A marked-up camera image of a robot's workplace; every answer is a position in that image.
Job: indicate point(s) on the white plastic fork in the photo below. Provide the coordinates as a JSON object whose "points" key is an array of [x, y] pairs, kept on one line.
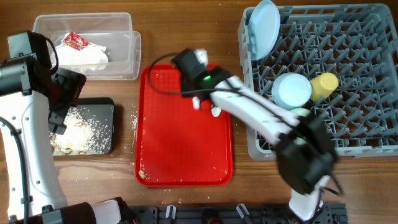
{"points": [[196, 103]]}

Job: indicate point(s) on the green bowl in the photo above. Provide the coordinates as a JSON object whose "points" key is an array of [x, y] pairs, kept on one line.
{"points": [[301, 111]]}

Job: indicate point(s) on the light blue plate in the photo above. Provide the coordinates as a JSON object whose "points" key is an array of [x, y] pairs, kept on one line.
{"points": [[263, 29]]}

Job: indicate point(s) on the grey dishwasher rack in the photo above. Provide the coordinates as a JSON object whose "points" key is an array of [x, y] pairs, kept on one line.
{"points": [[357, 43]]}

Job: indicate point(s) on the yellow cup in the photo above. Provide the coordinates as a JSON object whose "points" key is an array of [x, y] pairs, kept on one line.
{"points": [[323, 85]]}

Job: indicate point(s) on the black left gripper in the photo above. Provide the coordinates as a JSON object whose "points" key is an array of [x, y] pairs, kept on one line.
{"points": [[75, 82]]}

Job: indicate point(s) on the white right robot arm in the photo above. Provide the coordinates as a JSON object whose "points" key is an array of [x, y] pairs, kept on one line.
{"points": [[304, 151]]}

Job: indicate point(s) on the white plastic spoon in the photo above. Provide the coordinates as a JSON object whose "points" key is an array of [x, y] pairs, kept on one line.
{"points": [[215, 111]]}

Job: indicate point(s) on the black plastic bin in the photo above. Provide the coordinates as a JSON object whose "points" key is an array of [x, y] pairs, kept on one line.
{"points": [[99, 130]]}

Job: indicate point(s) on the light blue bowl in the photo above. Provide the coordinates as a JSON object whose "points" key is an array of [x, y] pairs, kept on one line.
{"points": [[291, 90]]}

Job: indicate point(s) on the nut shell scrap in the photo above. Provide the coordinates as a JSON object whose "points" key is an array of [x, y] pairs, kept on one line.
{"points": [[142, 174]]}

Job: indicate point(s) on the red serving tray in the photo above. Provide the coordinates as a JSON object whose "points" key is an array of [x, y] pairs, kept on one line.
{"points": [[176, 145]]}

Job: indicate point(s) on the white napkin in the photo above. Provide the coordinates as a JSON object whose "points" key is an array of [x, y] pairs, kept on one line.
{"points": [[91, 57]]}

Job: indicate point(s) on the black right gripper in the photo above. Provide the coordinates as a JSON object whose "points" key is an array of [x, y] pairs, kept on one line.
{"points": [[185, 91]]}

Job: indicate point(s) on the spilled white rice pile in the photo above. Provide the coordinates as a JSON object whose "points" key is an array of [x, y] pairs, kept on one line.
{"points": [[77, 133]]}

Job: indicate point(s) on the red snack wrapper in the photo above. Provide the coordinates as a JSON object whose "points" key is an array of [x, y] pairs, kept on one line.
{"points": [[75, 41]]}

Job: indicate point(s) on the clear plastic waste bin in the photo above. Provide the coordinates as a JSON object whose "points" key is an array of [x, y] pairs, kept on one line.
{"points": [[112, 30]]}

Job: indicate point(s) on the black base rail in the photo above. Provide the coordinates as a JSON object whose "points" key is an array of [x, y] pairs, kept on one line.
{"points": [[266, 214]]}

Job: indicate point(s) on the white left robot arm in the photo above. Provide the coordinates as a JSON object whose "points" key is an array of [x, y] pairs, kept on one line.
{"points": [[36, 195]]}

